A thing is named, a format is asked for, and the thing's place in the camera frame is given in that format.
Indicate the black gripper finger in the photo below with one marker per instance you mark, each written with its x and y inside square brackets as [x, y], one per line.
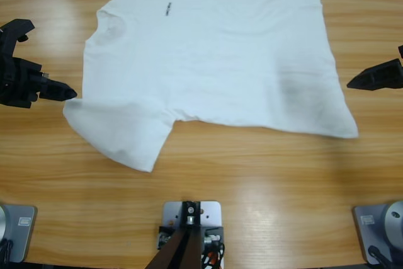
[362, 81]

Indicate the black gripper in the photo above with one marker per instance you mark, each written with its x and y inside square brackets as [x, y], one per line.
[15, 80]

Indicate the white t-shirt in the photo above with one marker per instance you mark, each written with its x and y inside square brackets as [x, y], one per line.
[204, 61]

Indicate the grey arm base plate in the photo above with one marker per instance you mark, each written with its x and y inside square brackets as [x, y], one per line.
[22, 240]
[362, 237]

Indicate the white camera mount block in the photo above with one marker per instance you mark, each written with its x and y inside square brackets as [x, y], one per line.
[211, 215]

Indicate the dark camera post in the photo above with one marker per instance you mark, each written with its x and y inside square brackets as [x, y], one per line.
[185, 243]

